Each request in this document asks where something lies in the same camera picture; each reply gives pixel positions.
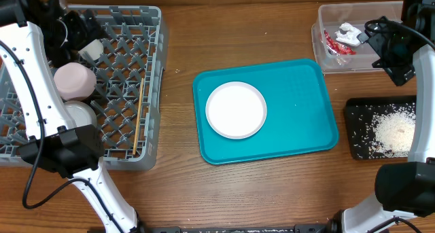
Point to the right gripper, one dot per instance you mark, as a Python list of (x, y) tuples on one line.
[(401, 72)]

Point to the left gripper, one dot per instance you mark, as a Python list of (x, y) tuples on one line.
[(83, 28)]

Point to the white cup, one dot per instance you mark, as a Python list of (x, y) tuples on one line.
[(94, 49)]

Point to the grey plastic dish rack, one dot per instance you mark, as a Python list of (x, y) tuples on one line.
[(136, 48)]

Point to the white tissue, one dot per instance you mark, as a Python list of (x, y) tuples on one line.
[(348, 34)]

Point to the red snack wrapper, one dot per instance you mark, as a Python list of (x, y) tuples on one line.
[(337, 48)]

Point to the grey bowl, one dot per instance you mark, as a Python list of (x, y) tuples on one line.
[(81, 113)]

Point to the wooden chopstick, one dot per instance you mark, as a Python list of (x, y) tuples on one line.
[(139, 112)]

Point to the large white plate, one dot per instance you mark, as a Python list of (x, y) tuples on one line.
[(236, 110)]

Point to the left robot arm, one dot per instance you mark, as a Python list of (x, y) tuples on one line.
[(37, 35)]

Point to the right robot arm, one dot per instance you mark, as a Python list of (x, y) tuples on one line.
[(403, 191)]

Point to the clear plastic storage bin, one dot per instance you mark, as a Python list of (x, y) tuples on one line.
[(330, 17)]

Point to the black plastic tray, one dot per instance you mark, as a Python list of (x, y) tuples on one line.
[(358, 113)]

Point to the pile of white rice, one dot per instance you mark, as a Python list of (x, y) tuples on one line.
[(393, 134)]

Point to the teal serving tray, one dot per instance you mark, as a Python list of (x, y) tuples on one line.
[(299, 119)]

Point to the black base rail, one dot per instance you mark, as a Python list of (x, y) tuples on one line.
[(299, 228)]

